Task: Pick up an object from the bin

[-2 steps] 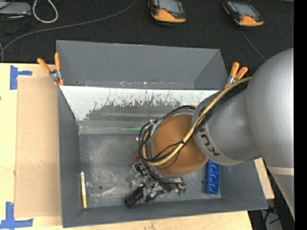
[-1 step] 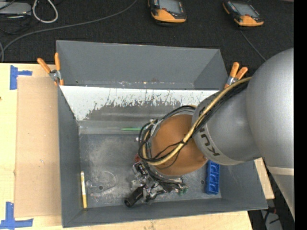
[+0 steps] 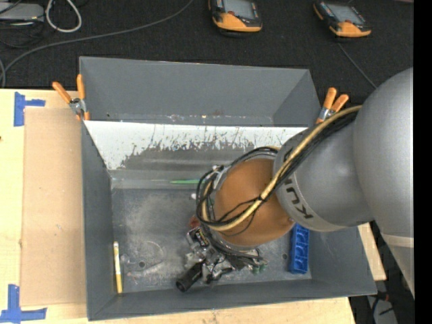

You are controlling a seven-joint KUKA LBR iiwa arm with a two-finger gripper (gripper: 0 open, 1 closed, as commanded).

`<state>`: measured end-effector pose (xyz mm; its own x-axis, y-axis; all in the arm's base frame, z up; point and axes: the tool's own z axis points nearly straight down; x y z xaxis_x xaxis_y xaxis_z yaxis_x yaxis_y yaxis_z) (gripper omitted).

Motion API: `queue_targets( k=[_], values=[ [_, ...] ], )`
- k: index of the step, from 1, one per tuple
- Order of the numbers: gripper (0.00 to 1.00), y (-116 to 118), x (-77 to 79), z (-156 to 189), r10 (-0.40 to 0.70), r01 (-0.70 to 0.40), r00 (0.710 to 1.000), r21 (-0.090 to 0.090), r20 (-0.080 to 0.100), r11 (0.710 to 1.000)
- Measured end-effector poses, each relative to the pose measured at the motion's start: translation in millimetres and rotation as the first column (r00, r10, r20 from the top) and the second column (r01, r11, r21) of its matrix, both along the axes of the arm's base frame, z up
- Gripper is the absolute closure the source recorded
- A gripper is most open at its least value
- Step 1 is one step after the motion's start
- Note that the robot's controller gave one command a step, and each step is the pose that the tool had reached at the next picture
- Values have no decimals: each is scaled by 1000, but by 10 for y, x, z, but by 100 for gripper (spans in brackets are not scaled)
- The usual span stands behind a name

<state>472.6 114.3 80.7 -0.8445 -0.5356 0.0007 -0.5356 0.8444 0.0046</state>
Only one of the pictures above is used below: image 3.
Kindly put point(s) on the black cylinder with green label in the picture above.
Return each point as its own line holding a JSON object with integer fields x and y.
{"x": 187, "y": 280}

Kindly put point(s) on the blue ribbed block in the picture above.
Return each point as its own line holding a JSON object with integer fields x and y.
{"x": 299, "y": 251}

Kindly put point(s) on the clear glass thing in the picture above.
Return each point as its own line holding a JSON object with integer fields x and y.
{"x": 149, "y": 251}

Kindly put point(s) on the grey metal bin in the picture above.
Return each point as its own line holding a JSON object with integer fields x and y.
{"x": 189, "y": 89}

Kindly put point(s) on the yellow and white stick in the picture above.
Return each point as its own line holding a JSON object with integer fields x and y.
{"x": 117, "y": 268}

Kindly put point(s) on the brown cardboard board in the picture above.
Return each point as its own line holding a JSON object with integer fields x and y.
{"x": 50, "y": 197}

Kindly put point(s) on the red-brown flat block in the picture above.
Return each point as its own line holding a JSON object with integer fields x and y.
{"x": 194, "y": 221}

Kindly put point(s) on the thin green stick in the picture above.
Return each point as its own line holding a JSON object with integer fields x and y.
{"x": 184, "y": 181}

